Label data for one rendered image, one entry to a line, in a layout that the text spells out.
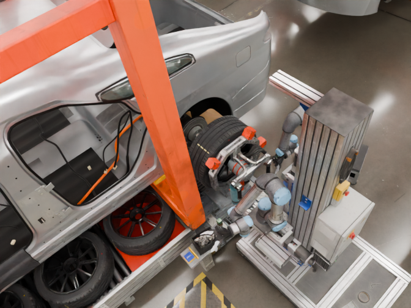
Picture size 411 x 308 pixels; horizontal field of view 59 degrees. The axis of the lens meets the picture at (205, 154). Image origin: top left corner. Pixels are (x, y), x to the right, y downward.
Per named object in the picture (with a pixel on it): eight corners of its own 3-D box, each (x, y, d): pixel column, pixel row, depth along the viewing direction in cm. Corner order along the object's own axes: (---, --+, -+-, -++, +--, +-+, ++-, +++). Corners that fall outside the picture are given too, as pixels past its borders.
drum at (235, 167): (238, 161, 325) (238, 151, 314) (255, 175, 315) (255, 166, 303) (227, 170, 321) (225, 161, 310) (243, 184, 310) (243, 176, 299)
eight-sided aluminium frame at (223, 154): (254, 161, 348) (254, 124, 304) (259, 165, 344) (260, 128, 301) (212, 195, 331) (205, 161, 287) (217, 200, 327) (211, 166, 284)
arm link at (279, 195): (276, 212, 276) (279, 173, 232) (287, 228, 267) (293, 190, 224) (263, 220, 274) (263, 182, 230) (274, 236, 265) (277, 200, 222)
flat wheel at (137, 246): (138, 185, 384) (132, 173, 365) (188, 212, 358) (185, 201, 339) (96, 235, 355) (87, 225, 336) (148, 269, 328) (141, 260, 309)
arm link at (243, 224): (254, 227, 244) (254, 221, 238) (240, 234, 242) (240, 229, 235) (248, 217, 249) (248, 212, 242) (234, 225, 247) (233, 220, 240)
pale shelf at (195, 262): (216, 224, 330) (216, 223, 328) (229, 237, 322) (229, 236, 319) (180, 255, 317) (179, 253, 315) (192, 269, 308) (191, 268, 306)
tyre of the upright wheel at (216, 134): (219, 172, 368) (250, 117, 344) (235, 186, 356) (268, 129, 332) (174, 176, 318) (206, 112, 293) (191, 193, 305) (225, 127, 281)
